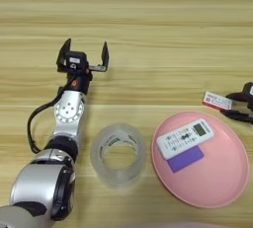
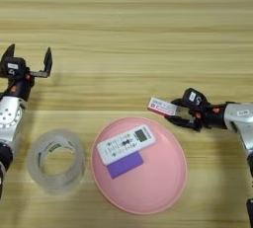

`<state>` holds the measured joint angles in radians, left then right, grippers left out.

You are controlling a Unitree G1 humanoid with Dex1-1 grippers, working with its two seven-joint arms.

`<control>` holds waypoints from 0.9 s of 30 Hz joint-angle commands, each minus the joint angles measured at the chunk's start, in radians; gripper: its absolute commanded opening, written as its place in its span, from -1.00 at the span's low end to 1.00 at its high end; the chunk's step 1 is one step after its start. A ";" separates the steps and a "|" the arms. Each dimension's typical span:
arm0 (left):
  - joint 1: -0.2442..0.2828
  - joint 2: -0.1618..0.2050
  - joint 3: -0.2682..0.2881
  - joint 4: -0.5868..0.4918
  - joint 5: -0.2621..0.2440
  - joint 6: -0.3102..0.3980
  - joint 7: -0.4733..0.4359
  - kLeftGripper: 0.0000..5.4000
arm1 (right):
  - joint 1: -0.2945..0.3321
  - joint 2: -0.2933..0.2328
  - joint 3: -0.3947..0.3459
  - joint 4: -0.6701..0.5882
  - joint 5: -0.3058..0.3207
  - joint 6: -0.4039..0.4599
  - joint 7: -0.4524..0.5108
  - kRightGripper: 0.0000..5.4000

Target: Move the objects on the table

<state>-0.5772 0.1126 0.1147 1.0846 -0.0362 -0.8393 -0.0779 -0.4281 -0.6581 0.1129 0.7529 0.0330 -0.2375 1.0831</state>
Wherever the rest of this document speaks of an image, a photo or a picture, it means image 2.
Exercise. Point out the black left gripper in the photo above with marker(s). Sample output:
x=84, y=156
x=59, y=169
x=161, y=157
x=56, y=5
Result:
x=18, y=89

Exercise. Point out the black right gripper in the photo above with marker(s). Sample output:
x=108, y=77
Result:
x=214, y=116

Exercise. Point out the white and red eraser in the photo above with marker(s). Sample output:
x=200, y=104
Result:
x=159, y=106

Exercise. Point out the white remote control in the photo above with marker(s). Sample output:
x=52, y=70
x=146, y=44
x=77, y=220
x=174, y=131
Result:
x=122, y=146

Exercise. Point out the clear tape roll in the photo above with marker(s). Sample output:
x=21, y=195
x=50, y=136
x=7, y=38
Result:
x=34, y=169

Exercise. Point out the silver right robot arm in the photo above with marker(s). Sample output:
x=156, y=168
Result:
x=242, y=116

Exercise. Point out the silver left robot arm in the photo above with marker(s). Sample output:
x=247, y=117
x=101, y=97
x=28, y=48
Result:
x=8, y=116

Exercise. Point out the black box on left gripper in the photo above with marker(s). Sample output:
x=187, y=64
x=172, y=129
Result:
x=13, y=69

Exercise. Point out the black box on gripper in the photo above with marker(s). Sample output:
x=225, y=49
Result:
x=194, y=97
x=13, y=69

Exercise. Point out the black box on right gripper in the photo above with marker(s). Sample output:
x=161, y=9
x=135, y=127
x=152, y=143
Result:
x=194, y=97

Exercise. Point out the purple rectangular block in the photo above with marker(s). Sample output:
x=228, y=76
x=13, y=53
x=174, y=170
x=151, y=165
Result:
x=126, y=166

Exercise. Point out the pink round plate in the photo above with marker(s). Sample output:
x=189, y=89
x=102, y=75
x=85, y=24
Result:
x=154, y=186

